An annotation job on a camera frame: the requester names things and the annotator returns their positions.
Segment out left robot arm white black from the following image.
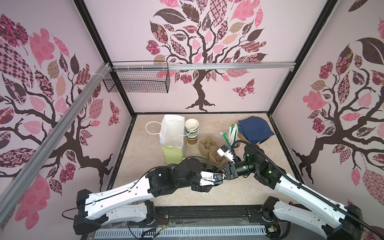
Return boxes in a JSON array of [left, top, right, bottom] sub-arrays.
[[73, 158, 225, 235]]

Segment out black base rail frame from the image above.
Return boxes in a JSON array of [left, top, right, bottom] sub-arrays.
[[80, 203, 319, 240]]

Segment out aluminium rail left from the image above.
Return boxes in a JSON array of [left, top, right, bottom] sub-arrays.
[[1, 63, 110, 223]]

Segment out stack of paper cups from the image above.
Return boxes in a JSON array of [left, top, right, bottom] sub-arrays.
[[185, 119, 199, 145]]

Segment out dark blue napkins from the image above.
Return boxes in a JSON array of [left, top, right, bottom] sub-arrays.
[[239, 117, 275, 144]]

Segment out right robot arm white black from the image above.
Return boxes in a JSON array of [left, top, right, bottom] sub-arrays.
[[217, 143, 384, 240]]

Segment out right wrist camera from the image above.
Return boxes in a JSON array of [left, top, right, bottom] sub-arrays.
[[217, 145, 235, 163]]

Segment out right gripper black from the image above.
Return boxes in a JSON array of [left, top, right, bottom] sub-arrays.
[[217, 161, 258, 181]]

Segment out green wrapped straw leaning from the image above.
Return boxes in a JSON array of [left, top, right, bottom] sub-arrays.
[[220, 132, 231, 147]]

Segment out black wire basket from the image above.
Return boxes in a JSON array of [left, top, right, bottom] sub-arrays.
[[103, 60, 171, 94]]

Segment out cardboard box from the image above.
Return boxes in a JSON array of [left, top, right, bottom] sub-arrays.
[[237, 132, 272, 145]]

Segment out white slotted cable duct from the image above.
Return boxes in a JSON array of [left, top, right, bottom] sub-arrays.
[[93, 226, 267, 240]]

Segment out brown pulp cup carrier stack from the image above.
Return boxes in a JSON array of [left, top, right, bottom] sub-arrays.
[[199, 136, 228, 167]]

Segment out pink bucket straw holder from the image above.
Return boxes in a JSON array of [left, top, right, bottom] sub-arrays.
[[233, 141, 241, 149]]

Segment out paper gift bag with handles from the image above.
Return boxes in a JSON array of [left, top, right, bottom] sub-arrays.
[[145, 115, 185, 165]]

